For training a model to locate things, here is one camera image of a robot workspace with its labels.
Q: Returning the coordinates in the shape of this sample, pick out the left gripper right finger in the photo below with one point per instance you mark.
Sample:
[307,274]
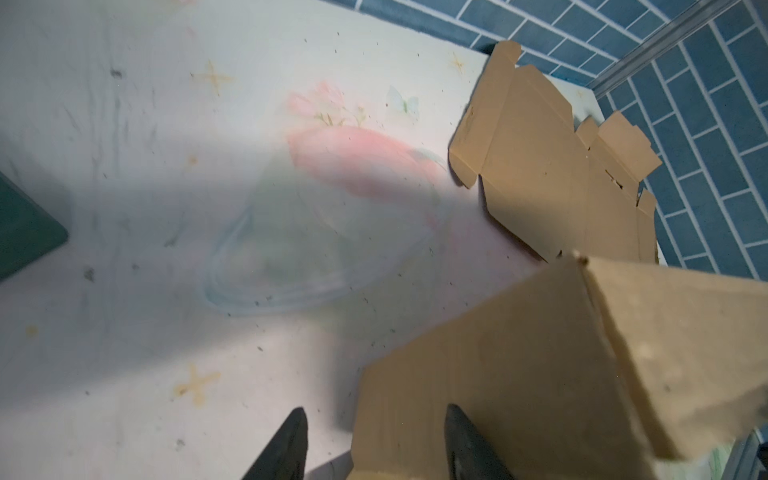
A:
[470,456]

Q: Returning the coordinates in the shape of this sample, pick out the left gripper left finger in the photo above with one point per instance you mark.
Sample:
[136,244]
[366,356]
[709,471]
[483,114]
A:
[284,456]

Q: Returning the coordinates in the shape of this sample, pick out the cardboard box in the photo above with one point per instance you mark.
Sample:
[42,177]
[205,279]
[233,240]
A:
[556,185]
[590,369]

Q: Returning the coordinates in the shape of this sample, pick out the green sponge block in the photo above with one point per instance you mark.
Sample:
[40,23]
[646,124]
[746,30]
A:
[27,231]

